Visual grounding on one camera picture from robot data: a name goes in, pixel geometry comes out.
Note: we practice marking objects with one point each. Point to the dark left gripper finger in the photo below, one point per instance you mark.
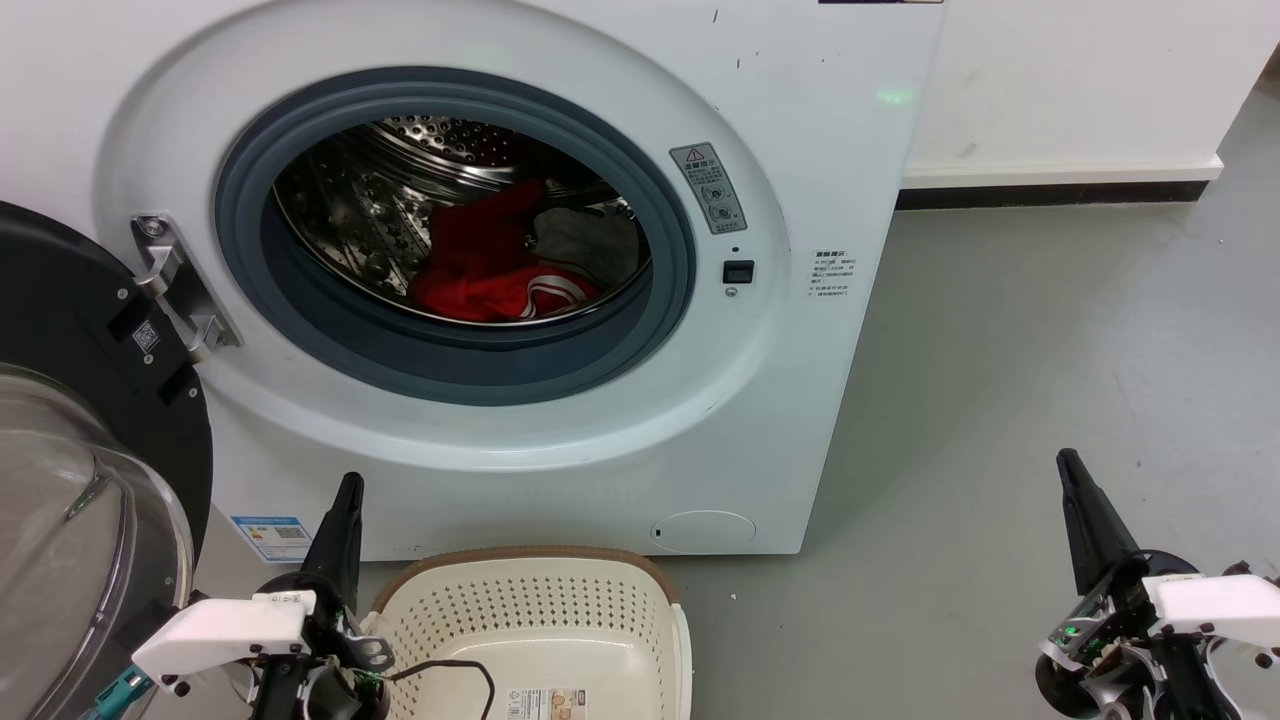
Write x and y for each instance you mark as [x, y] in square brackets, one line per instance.
[338, 540]

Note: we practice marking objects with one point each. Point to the black baseboard strip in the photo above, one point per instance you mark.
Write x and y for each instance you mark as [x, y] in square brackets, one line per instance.
[1050, 194]

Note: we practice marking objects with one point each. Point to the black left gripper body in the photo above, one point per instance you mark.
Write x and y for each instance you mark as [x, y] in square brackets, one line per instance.
[335, 690]

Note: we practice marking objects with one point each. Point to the cream perforated laundry basket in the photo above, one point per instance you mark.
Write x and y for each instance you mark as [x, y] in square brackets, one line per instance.
[560, 650]

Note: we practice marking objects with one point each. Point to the round white filter cover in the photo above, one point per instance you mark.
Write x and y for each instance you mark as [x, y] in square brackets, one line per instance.
[703, 531]

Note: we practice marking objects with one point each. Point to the light grey garment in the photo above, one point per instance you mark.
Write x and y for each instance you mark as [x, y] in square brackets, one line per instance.
[590, 245]

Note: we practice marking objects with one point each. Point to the white front-load washing machine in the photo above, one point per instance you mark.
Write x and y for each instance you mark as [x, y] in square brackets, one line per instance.
[800, 150]

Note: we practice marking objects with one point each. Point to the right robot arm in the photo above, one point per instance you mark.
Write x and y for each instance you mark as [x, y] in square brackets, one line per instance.
[1250, 690]

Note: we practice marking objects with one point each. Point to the small printed text label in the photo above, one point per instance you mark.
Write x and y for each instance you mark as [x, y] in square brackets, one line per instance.
[832, 274]

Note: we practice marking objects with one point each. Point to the white QR code sticker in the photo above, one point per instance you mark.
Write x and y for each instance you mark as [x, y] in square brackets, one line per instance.
[146, 336]

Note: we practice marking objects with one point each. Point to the red garment with white stripes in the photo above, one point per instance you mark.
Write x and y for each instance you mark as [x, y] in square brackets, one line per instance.
[470, 260]

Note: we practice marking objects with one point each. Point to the printed product label card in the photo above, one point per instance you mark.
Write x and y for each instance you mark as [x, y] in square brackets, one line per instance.
[545, 704]

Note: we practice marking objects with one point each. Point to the grey warning sticker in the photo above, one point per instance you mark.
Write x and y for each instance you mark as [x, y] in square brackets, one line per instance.
[708, 190]

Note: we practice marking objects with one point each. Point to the stainless steel washing machine drum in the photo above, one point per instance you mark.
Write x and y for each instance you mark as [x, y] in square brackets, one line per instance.
[360, 210]

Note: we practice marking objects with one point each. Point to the grey rubber door gasket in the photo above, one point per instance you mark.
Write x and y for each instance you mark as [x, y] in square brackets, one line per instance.
[450, 370]

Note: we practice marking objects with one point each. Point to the silver door hinge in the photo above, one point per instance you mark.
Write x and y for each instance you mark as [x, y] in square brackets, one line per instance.
[180, 280]

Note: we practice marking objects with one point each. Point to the black washer door with glass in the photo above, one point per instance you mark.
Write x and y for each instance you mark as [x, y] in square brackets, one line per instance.
[60, 300]

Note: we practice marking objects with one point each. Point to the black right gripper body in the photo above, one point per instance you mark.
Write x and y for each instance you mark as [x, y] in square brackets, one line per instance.
[1095, 650]

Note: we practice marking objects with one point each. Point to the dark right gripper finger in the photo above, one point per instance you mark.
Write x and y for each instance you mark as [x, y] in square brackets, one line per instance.
[1095, 520]

